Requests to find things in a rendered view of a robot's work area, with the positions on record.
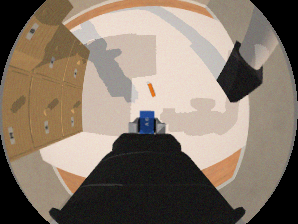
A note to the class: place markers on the small tan wooden chest of drawers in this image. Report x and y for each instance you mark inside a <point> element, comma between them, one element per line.
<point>30,74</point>

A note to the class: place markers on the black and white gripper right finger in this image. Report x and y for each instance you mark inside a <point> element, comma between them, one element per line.
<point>159,128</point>

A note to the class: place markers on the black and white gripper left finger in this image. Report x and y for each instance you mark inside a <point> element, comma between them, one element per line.
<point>134,127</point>

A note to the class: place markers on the brown wooden drawer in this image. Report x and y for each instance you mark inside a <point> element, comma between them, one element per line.
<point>44,99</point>
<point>70,110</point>
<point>75,66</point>
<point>32,45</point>
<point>54,60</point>
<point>15,129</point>

